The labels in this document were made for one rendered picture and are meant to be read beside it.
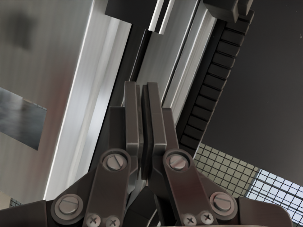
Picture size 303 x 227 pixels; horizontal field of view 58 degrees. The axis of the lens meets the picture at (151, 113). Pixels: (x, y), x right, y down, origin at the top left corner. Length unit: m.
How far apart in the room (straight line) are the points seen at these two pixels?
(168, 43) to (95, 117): 0.22
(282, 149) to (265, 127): 0.06
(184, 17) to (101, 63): 0.23
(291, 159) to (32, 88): 0.62
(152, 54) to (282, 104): 0.37
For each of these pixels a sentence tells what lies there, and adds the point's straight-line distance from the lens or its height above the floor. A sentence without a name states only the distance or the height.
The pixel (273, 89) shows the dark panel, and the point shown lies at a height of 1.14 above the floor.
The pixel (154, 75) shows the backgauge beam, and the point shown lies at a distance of 0.41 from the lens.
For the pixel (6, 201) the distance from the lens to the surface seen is 0.36.
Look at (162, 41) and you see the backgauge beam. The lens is 0.41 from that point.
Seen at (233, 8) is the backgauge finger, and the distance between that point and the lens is 0.35.
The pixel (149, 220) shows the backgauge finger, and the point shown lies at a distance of 0.43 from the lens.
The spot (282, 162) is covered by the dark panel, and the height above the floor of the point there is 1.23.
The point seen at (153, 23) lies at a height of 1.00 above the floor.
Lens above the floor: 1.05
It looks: 13 degrees down
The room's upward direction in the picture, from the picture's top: 113 degrees clockwise
